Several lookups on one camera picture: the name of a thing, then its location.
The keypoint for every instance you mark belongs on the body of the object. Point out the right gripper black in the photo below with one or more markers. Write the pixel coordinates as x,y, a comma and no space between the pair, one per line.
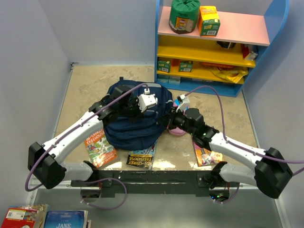
168,119

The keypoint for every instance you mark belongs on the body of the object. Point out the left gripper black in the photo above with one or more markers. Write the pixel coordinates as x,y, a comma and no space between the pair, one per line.
138,113

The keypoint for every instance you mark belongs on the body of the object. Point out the pink blue pencil case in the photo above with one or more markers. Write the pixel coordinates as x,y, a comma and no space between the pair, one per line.
176,131

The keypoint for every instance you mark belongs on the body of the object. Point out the navy blue school backpack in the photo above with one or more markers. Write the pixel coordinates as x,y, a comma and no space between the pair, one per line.
143,132

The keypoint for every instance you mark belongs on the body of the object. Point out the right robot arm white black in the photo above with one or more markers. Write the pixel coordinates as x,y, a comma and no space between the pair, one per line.
265,169

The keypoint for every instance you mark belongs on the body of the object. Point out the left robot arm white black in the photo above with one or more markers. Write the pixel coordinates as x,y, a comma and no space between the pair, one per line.
47,161

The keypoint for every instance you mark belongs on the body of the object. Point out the yellow snack bag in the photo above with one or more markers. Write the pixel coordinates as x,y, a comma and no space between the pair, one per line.
230,73

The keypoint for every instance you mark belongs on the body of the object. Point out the black 169-storey treehouse book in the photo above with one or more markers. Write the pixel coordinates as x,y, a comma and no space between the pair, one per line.
142,158

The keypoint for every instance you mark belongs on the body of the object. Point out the purple Roald Dahl book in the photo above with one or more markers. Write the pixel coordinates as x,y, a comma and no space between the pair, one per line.
206,157

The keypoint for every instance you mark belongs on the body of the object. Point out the left small green box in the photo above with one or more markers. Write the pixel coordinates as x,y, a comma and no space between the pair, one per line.
164,64

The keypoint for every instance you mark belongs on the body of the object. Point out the small green box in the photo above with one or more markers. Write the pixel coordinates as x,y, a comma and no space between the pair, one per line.
164,64
186,66

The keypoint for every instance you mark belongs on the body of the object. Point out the right small green box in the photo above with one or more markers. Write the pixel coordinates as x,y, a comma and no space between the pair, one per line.
186,66

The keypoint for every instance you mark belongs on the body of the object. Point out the orange 78-storey treehouse book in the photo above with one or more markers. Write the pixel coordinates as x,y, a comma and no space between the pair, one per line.
100,151

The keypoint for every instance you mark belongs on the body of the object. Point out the colourful blue toy shelf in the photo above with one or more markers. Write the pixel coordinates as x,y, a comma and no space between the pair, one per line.
259,30

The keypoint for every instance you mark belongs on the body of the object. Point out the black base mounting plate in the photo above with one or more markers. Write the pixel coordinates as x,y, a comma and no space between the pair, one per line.
196,183

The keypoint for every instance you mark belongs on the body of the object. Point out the orange green carton box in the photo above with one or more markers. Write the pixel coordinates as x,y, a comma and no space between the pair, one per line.
208,22

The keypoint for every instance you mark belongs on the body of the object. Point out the red white packet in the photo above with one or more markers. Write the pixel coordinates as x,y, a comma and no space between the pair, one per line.
249,52

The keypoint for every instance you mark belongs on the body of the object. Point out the green wrapped tissue roll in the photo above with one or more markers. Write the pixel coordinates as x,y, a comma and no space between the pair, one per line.
184,15

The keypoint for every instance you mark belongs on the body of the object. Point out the blue Jane book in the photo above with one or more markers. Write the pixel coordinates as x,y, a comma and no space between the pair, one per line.
67,219

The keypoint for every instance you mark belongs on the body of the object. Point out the red book bottom left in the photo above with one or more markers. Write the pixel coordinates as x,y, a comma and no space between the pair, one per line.
26,216

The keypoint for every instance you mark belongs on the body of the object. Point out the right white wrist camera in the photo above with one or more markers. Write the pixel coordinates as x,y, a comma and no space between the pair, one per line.
184,103

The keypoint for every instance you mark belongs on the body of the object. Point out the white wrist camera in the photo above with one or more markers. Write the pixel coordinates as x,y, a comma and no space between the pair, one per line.
147,101
184,103

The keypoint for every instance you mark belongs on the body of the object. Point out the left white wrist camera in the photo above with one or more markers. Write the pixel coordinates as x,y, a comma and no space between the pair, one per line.
147,101

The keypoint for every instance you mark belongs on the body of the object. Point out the aluminium rail frame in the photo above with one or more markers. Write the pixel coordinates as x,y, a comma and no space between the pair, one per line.
237,205

